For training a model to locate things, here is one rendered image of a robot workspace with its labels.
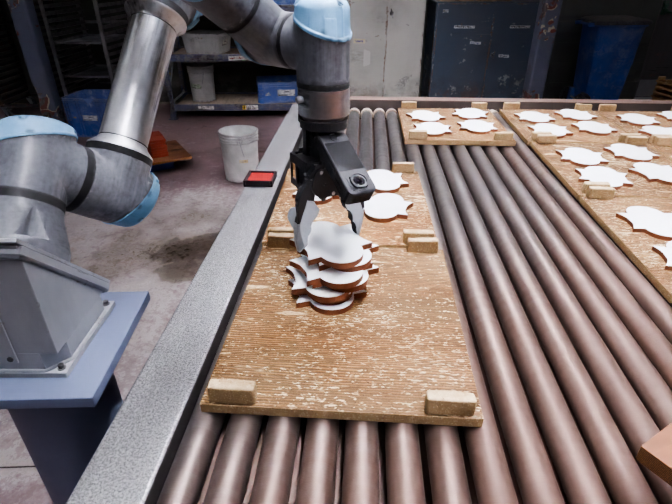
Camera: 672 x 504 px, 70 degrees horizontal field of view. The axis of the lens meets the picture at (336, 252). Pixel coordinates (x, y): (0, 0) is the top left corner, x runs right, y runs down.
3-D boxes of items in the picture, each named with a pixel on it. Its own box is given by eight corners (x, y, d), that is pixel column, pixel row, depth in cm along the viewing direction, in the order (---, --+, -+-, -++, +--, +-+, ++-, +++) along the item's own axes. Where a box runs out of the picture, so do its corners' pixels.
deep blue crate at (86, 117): (70, 137, 468) (59, 98, 450) (92, 125, 503) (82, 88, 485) (120, 138, 464) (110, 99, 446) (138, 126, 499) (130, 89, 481)
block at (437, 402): (425, 416, 59) (427, 399, 57) (423, 404, 60) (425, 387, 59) (474, 418, 58) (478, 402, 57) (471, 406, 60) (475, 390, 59)
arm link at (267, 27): (226, -20, 69) (277, -19, 63) (277, 27, 78) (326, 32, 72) (204, 31, 69) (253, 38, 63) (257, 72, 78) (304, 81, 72)
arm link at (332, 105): (360, 88, 67) (307, 95, 64) (359, 121, 70) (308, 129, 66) (334, 79, 73) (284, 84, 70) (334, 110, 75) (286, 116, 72)
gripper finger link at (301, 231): (288, 239, 82) (307, 189, 79) (303, 255, 77) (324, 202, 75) (272, 236, 80) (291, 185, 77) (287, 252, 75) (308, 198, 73)
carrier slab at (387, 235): (262, 249, 97) (261, 242, 96) (288, 174, 132) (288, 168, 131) (438, 253, 95) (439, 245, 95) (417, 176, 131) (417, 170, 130)
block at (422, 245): (406, 253, 92) (407, 240, 91) (406, 248, 94) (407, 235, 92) (438, 254, 92) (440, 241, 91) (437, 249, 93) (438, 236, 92)
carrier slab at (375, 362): (200, 412, 61) (199, 403, 60) (264, 250, 96) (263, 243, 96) (482, 428, 59) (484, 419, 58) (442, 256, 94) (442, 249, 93)
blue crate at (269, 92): (258, 104, 525) (256, 83, 514) (257, 95, 561) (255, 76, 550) (315, 101, 534) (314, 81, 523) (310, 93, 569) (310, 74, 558)
